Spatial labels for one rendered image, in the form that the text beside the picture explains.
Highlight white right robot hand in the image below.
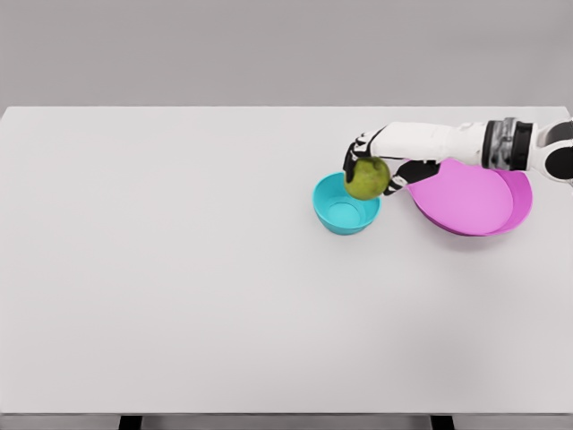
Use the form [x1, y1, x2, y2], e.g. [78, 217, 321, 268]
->
[342, 121, 444, 197]

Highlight green apple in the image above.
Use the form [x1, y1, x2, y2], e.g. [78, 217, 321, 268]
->
[343, 156, 391, 202]

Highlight pink plate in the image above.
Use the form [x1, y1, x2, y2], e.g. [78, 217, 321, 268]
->
[406, 158, 534, 237]

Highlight blue bowl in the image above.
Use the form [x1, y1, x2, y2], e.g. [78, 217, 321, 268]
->
[312, 172, 381, 236]

